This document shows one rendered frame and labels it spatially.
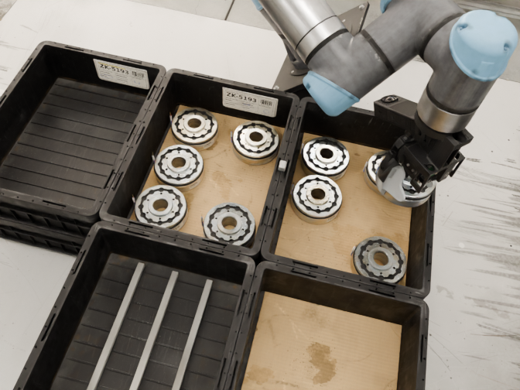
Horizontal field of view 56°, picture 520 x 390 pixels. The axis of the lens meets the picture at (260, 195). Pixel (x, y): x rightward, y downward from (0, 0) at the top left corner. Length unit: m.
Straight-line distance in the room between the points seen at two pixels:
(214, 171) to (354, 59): 0.48
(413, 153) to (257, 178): 0.40
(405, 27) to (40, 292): 0.87
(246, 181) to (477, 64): 0.57
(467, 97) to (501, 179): 0.74
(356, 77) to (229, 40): 0.90
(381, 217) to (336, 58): 0.46
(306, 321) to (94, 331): 0.38
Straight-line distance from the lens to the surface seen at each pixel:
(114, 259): 1.00
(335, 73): 0.70
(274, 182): 0.95
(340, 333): 0.94
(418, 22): 0.70
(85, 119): 1.21
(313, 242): 1.00
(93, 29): 1.63
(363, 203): 1.07
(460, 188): 1.34
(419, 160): 0.78
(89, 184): 1.10
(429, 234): 0.96
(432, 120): 0.72
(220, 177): 1.07
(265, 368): 0.91
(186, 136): 1.10
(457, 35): 0.65
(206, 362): 0.91
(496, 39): 0.65
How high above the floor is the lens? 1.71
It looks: 58 degrees down
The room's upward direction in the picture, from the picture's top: 6 degrees clockwise
